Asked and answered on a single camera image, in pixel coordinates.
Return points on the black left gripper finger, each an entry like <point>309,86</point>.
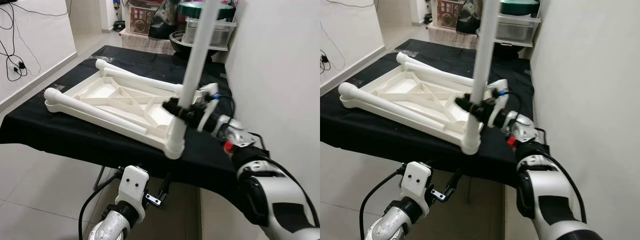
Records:
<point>454,182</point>
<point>165,186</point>

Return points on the black metal wok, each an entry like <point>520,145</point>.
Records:
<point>180,45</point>

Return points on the white plastic table top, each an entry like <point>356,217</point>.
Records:
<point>400,87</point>
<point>107,92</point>

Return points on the beige woven bench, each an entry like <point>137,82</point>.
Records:
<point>450,37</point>
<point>145,44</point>

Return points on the clear tape strip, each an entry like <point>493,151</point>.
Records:
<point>97,59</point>
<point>408,52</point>

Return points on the black plastic bag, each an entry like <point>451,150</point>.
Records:
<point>162,25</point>
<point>467,20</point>

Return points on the clear plastic container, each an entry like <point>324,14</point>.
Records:
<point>225,32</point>
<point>520,31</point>

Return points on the red printed food carton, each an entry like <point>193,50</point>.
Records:
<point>450,14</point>
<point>142,20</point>

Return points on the black robot vacuum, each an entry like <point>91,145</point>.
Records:
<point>427,19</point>
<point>119,25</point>

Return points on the green pot lid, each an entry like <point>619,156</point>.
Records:
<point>187,10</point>
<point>520,7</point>

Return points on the clear tape cross patch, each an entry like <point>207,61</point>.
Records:
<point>58,89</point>
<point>359,81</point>

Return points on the black tablecloth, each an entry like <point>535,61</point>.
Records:
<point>40,130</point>
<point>350,135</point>

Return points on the black plug adapter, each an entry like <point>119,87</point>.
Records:
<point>326,58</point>
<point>21,65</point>

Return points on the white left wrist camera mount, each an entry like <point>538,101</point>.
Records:
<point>415,177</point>
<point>134,182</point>

